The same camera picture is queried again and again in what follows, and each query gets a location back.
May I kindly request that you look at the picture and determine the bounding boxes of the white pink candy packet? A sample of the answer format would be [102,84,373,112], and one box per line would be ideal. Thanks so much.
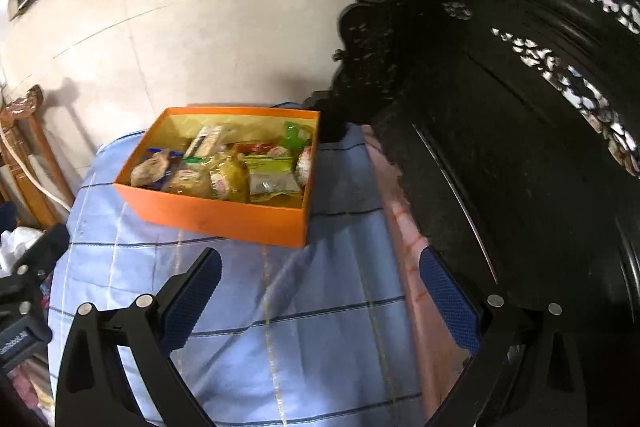
[295,146,314,187]

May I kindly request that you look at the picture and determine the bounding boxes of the clear bag round biscuits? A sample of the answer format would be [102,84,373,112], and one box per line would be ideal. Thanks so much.
[162,158,213,198]

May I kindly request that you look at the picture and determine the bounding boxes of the green seed packet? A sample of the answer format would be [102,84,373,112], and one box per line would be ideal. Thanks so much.
[244,155,302,202]

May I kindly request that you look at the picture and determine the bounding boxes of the orange cardboard box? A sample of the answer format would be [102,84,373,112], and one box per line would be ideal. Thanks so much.
[114,106,320,248]

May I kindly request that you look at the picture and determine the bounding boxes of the green jelly packet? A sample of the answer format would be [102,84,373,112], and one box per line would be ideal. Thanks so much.
[279,121,314,153]

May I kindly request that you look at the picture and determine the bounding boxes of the yellow chip bag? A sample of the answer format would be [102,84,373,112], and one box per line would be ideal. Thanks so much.
[209,152,250,202]

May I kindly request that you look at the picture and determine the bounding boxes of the white plastic bag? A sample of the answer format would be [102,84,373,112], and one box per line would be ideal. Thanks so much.
[0,227,43,277]

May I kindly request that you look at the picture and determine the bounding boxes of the blue plaid bed sheet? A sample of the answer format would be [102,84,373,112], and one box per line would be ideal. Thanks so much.
[47,125,426,426]

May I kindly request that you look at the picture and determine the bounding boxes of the white cracker packet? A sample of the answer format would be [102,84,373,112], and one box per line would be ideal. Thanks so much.
[183,124,224,159]

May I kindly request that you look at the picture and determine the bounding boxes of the red snack packet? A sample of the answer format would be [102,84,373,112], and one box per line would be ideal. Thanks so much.
[233,141,277,155]

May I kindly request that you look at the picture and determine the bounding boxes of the pink blanket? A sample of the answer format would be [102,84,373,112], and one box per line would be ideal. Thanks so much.
[361,124,470,417]

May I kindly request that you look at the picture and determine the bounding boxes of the dark carved wooden headboard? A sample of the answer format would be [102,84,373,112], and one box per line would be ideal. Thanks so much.
[310,0,639,426]

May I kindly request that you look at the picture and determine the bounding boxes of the brown wooden chair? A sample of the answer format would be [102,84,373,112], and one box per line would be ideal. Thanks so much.
[1,84,75,229]

